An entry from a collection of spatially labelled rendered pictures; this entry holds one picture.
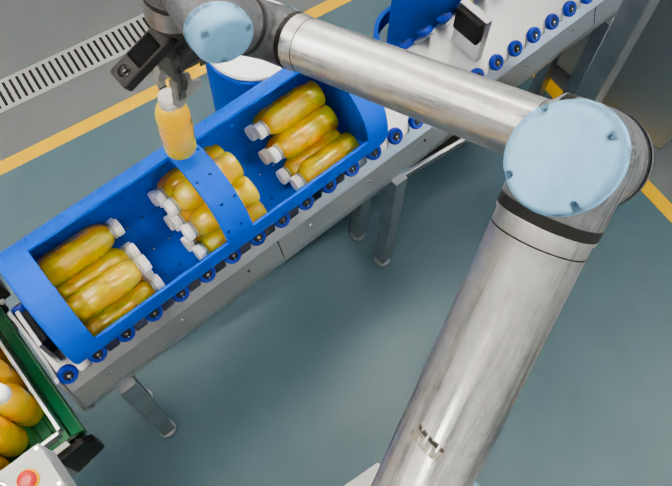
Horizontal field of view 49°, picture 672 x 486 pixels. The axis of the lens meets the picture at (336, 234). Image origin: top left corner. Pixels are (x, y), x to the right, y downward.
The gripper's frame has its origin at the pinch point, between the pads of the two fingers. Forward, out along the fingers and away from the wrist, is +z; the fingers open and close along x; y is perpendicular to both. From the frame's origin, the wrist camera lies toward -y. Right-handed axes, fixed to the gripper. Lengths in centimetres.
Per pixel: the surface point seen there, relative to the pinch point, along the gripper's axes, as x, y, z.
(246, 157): 2.0, 22.5, 44.4
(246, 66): 21, 38, 39
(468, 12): -7, 90, 27
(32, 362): -3, -45, 61
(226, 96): 23, 33, 49
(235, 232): -17.9, 2.2, 30.4
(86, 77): 124, 41, 150
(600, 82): -44, 103, 28
